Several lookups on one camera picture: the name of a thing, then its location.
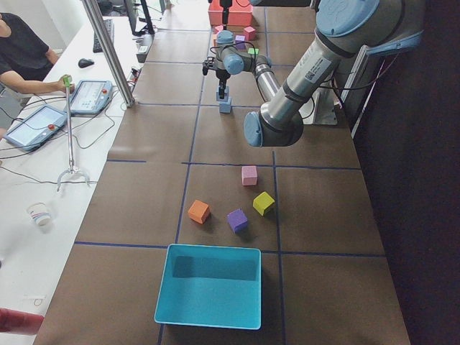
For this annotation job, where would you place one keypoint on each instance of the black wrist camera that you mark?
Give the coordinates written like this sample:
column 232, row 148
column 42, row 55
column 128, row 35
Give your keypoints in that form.
column 207, row 65

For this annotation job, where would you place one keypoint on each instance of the pink foam block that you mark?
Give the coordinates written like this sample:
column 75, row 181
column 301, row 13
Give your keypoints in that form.
column 249, row 175

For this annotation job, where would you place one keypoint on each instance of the crimson foam block lower right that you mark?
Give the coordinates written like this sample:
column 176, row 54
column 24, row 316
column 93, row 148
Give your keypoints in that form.
column 218, row 29

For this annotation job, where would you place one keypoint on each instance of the pink plastic tray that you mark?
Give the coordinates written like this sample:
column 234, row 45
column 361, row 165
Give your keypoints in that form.
column 240, row 13

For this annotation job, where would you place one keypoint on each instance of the crimson foam block upper right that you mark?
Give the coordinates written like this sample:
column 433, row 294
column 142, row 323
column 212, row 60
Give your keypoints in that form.
column 250, row 33

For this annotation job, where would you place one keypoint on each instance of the yellow foam block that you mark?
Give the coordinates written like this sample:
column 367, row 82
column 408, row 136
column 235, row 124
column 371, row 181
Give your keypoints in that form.
column 263, row 203

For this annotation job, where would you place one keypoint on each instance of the seated person black shirt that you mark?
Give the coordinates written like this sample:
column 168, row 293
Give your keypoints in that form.
column 26, row 59

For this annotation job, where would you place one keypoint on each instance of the teach pendant near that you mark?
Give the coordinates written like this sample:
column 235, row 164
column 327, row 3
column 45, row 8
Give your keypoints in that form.
column 37, row 128

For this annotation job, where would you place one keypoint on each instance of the teal plastic bin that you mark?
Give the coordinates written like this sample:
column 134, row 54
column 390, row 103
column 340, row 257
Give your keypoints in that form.
column 211, row 286

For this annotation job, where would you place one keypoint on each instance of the light blue foam block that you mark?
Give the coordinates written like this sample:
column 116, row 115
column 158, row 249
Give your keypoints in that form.
column 221, row 99
column 225, row 107

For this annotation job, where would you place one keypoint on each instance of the purple foam block left side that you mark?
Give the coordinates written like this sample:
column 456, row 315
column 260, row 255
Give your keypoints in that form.
column 237, row 220

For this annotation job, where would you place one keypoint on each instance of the teach pendant far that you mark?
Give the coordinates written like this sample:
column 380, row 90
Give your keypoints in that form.
column 90, row 97

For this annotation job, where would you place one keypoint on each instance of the black monitor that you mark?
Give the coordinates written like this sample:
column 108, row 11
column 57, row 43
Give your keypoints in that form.
column 132, row 10

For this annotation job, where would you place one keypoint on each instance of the paper cup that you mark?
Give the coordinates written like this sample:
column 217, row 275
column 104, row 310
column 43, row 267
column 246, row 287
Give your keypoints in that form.
column 39, row 213

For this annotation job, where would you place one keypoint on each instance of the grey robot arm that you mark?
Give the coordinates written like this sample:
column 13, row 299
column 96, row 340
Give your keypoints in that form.
column 342, row 29

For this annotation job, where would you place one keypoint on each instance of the metal reacher grabber tool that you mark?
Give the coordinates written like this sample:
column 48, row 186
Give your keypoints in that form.
column 72, row 169

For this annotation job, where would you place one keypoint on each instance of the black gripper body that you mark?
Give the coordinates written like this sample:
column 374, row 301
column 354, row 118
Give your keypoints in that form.
column 221, row 76
column 225, row 15

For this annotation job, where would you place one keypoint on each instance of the purple foam block right side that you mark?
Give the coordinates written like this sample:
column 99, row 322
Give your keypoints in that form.
column 240, row 42

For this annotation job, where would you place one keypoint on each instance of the crimson foam block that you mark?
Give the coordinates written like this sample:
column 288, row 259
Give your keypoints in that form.
column 218, row 29
column 250, row 33

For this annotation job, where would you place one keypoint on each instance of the aluminium profile post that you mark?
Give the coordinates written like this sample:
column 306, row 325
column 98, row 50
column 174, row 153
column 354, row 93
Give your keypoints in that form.
column 95, row 17

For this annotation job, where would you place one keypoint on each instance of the orange foam block left side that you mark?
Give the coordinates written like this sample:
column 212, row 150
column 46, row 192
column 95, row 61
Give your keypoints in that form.
column 199, row 211

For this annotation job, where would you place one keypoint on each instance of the black computer mouse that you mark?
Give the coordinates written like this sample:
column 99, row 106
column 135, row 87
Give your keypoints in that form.
column 84, row 63

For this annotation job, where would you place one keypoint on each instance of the green handheld tool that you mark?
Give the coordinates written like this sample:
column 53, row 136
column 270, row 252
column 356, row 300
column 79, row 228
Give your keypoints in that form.
column 67, row 80

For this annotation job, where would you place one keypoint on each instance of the teach pendant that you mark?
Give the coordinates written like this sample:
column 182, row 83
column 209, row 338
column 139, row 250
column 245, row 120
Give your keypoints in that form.
column 37, row 128
column 90, row 97

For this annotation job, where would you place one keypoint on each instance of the green foam block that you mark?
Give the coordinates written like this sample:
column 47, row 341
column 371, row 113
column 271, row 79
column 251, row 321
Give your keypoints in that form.
column 253, row 51

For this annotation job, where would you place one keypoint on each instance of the purple foam block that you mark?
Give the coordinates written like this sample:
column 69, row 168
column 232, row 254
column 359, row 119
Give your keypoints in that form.
column 237, row 220
column 240, row 42

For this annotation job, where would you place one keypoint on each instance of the red fire extinguisher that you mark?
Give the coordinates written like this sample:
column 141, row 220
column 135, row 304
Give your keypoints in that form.
column 19, row 322

